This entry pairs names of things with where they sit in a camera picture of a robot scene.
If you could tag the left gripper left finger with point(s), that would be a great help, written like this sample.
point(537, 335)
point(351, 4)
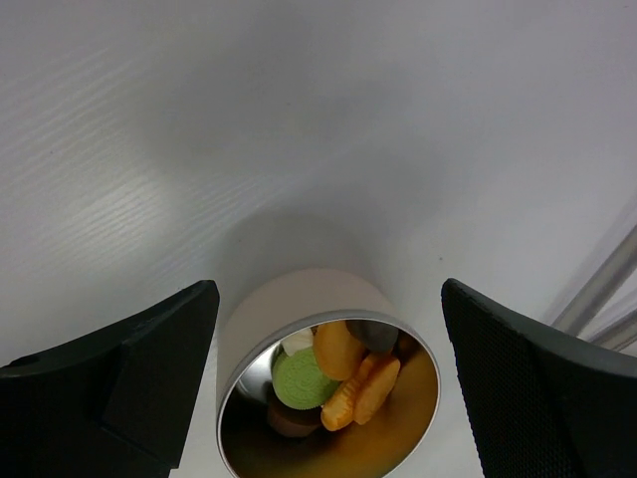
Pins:
point(117, 402)

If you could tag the cream steel lunch container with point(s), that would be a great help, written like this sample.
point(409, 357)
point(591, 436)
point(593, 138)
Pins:
point(258, 436)

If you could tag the orange fish cookie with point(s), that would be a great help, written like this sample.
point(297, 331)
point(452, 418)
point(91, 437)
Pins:
point(379, 373)

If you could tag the aluminium mounting rail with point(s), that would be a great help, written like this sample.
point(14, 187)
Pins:
point(619, 331)

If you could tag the orange chocolate chip cookie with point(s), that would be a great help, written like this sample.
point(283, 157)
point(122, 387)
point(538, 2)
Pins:
point(338, 353)

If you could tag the green round cookie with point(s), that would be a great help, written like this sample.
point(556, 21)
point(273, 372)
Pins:
point(299, 383)

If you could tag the orange flower cookie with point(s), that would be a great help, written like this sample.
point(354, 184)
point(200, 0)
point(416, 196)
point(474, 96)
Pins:
point(337, 412)

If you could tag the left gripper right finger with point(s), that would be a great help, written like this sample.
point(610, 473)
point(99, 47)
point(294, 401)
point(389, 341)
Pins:
point(540, 403)

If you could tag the dark chocolate oval cookie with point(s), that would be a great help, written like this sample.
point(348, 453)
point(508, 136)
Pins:
point(377, 337)

